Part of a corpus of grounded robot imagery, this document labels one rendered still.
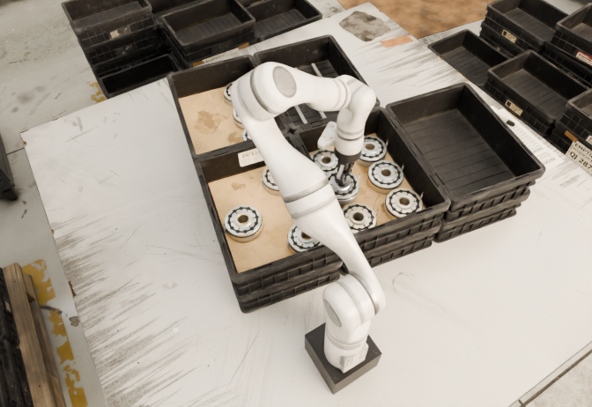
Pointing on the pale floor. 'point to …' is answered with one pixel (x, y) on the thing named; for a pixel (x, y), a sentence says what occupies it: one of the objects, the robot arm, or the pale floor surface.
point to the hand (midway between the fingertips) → (344, 177)
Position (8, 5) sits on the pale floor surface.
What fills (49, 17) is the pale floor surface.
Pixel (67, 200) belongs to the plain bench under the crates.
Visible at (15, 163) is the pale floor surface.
